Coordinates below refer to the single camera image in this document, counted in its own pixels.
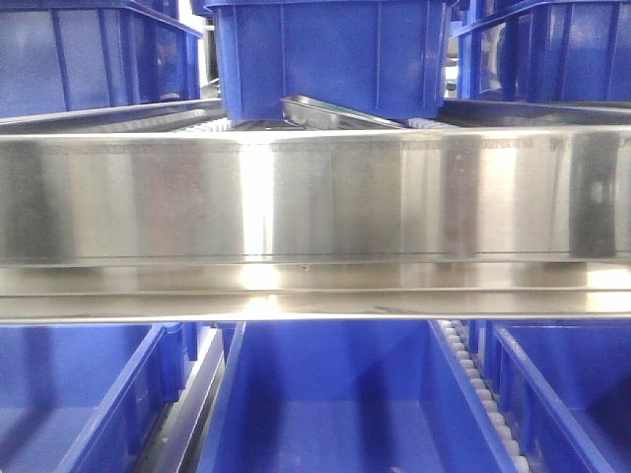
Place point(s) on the dark blue bin upper middle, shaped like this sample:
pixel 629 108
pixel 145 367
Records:
pixel 385 58

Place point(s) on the dark blue bin upper right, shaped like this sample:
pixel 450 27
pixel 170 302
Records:
pixel 544 51

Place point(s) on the dark blue bin lower middle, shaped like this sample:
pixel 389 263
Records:
pixel 348 396

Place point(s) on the dark blue bin lower left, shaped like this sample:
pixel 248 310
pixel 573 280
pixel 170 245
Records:
pixel 85 398

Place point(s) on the stainless steel shelf front rail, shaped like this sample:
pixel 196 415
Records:
pixel 263 225

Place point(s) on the metal divider rail left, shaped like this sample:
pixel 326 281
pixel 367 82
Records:
pixel 177 443

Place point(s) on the dark blue bin lower right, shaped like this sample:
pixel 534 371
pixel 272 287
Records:
pixel 564 390

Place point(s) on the dark blue bin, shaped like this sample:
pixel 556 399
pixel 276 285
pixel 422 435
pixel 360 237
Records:
pixel 544 51
pixel 564 390
pixel 348 396
pixel 385 58
pixel 85 398
pixel 59 56

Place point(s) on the dark blue bin upper left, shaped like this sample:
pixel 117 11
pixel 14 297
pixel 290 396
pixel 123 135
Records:
pixel 59 56

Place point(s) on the white roller track right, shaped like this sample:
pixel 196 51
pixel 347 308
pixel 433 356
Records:
pixel 452 331

